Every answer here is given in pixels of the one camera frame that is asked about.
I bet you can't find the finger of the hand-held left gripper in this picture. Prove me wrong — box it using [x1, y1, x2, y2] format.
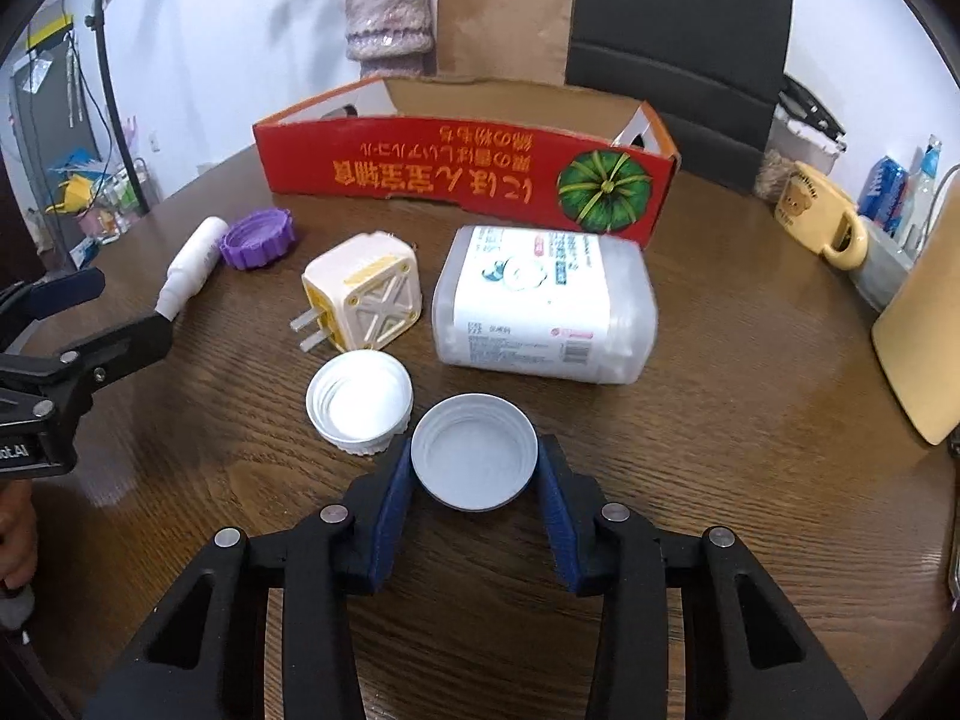
[0, 268, 106, 325]
[0, 313, 175, 421]

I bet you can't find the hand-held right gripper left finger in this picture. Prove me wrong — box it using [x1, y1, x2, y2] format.
[82, 439, 415, 720]

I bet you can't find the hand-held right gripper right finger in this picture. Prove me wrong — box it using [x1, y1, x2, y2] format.
[536, 435, 871, 720]

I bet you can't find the white plastic bottle cap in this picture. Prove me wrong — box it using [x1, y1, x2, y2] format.
[306, 351, 415, 455]
[410, 394, 539, 511]

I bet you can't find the white nasal spray bottle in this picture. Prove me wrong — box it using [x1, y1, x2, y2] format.
[154, 216, 230, 322]

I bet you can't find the purple notched cap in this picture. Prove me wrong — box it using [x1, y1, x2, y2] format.
[219, 208, 299, 271]

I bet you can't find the clear cotton swab box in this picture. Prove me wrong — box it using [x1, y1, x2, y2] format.
[431, 225, 659, 385]

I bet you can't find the cream plug adapter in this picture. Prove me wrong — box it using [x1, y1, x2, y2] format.
[290, 232, 425, 356]

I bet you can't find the red cardboard box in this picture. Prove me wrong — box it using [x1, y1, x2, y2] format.
[252, 75, 682, 250]

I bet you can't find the person's left hand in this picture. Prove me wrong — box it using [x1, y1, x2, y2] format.
[0, 480, 40, 595]

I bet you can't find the cluttered storage rack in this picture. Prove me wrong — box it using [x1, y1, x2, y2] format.
[45, 150, 151, 245]

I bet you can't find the grey metal cabinet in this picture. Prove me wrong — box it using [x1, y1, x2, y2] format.
[11, 15, 102, 241]

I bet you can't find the black light stand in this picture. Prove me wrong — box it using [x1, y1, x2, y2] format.
[86, 0, 162, 211]

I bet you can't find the yellow bear mug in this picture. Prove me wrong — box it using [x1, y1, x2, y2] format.
[774, 160, 869, 271]

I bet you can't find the pale glass bowl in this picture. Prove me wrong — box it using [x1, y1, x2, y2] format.
[847, 217, 916, 312]

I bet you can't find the yellow thermos jug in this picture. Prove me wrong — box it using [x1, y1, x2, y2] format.
[871, 184, 960, 446]

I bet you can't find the mottled purple vase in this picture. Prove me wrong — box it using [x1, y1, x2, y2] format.
[343, 0, 437, 80]

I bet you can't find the clear container with black clips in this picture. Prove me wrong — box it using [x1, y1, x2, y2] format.
[754, 73, 847, 200]

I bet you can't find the blue drink can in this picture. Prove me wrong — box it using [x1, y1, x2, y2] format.
[857, 156, 912, 233]

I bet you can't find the black paper bag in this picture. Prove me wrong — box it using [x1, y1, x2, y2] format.
[564, 0, 796, 196]

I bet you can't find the clear plastic bottle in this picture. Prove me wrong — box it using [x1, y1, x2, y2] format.
[900, 135, 942, 256]

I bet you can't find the brown paper bag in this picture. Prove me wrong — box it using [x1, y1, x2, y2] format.
[436, 0, 578, 87]

